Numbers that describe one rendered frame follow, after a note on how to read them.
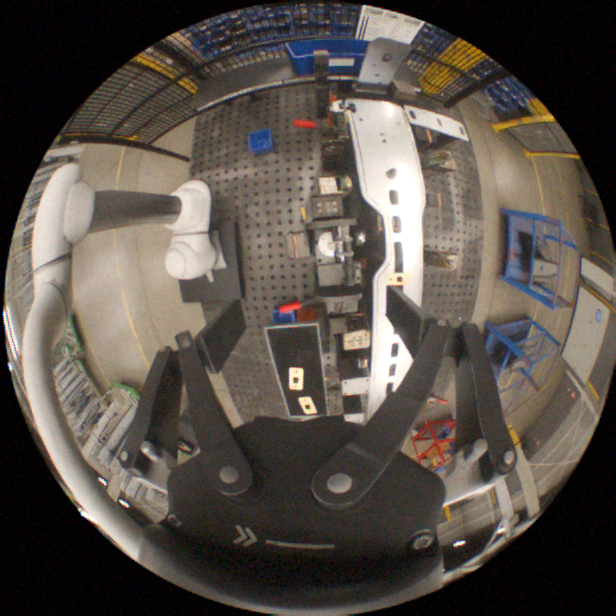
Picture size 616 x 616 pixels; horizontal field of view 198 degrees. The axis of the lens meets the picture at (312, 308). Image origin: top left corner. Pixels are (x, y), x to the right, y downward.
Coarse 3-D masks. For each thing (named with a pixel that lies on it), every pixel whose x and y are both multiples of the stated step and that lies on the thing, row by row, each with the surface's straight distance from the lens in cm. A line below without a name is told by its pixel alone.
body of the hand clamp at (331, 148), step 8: (328, 136) 63; (336, 136) 65; (328, 144) 65; (336, 144) 65; (344, 144) 66; (328, 152) 71; (336, 152) 72; (320, 160) 96; (328, 160) 82; (336, 160) 82; (328, 168) 91; (336, 168) 93
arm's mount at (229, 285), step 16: (224, 224) 96; (224, 240) 96; (224, 256) 96; (240, 256) 98; (224, 272) 98; (240, 272) 97; (192, 288) 109; (208, 288) 104; (224, 288) 99; (240, 288) 96
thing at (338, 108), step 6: (336, 102) 51; (330, 108) 50; (336, 108) 49; (342, 108) 51; (348, 108) 51; (354, 108) 50; (336, 114) 50; (342, 114) 50; (336, 120) 53; (342, 120) 53; (342, 126) 56; (342, 132) 60
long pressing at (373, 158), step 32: (352, 128) 71; (384, 128) 75; (384, 160) 69; (416, 160) 74; (384, 192) 66; (416, 192) 70; (384, 224) 64; (416, 224) 69; (416, 256) 69; (384, 288) 67; (416, 288) 72; (384, 320) 72; (384, 352) 79; (384, 384) 90
